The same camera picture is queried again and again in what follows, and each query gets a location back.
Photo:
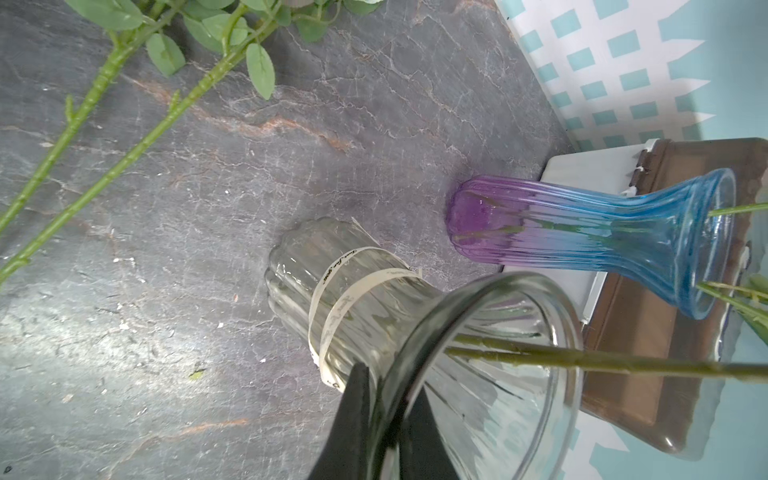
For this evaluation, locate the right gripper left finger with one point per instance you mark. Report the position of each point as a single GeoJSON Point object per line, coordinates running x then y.
{"type": "Point", "coordinates": [344, 455]}

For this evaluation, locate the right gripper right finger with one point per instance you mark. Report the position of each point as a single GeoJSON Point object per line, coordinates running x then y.
{"type": "Point", "coordinates": [422, 453]}

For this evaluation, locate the clear glass vase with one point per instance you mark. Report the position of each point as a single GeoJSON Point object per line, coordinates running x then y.
{"type": "Point", "coordinates": [351, 301]}

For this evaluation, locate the purple glass vase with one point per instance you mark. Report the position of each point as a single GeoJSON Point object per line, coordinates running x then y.
{"type": "Point", "coordinates": [668, 240]}

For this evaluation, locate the white flower stem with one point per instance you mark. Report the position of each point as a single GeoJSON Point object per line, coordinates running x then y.
{"type": "Point", "coordinates": [237, 31]}

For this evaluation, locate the pale blue flower stem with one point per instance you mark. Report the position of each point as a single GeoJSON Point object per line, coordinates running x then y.
{"type": "Point", "coordinates": [129, 25]}

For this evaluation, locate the pink roses stem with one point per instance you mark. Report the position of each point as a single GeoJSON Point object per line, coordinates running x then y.
{"type": "Point", "coordinates": [521, 353]}

